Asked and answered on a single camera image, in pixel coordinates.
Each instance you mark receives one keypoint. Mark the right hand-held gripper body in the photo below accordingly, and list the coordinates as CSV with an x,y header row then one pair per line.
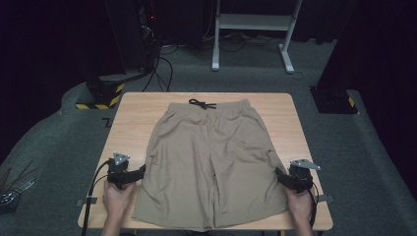
x,y
301,178

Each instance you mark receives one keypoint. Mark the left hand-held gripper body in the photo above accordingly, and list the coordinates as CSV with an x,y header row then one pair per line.
x,y
117,172

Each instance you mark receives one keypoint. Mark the beige shorts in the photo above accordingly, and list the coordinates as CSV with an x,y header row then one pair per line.
x,y
209,157

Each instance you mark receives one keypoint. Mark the person's right hand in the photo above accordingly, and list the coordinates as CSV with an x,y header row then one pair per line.
x,y
301,206

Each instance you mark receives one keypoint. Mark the person's left hand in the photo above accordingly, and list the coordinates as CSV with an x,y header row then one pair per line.
x,y
116,203

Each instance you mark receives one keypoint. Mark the grey tape piece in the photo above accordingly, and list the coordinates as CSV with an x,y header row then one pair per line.
x,y
87,201
326,198

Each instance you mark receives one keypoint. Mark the black yellow striped stand base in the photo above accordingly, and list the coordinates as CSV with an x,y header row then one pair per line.
x,y
105,93

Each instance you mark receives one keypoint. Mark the dark equipment rack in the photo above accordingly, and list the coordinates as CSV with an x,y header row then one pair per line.
x,y
149,32

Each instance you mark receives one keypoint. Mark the white metal stand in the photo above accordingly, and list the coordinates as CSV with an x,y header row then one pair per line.
x,y
254,22

